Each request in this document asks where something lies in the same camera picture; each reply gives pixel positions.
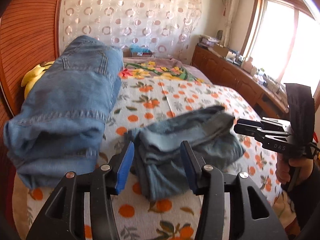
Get box with blue cloth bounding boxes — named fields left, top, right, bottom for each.
left=129, top=44, right=153, bottom=57

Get white plastic jug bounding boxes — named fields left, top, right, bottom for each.
left=243, top=57, right=253, bottom=73

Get cardboard box on sideboard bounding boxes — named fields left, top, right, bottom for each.
left=213, top=44, right=229, bottom=57

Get beige side window curtain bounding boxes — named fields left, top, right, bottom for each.
left=221, top=0, right=240, bottom=47

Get blue denim jeans stack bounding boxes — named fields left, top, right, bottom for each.
left=3, top=35, right=123, bottom=189

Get brown wooden wardrobe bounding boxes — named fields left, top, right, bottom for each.
left=0, top=0, right=67, bottom=120

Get window with wooden frame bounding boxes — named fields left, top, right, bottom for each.
left=242, top=0, right=319, bottom=94

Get long wooden sideboard cabinet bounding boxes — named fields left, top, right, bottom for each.
left=191, top=45, right=289, bottom=120

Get stack of papers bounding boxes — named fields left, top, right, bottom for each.
left=199, top=35, right=220, bottom=47

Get grey-green pants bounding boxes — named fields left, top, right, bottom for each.
left=124, top=105, right=245, bottom=201

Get sheer circle pattern curtain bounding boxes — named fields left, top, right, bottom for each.
left=59, top=0, right=202, bottom=62

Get yellow plush toy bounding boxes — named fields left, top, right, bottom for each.
left=21, top=61, right=54, bottom=99

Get person's right hand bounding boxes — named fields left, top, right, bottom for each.
left=276, top=153, right=313, bottom=185

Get pink floral blanket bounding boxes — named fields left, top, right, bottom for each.
left=118, top=57, right=211, bottom=83

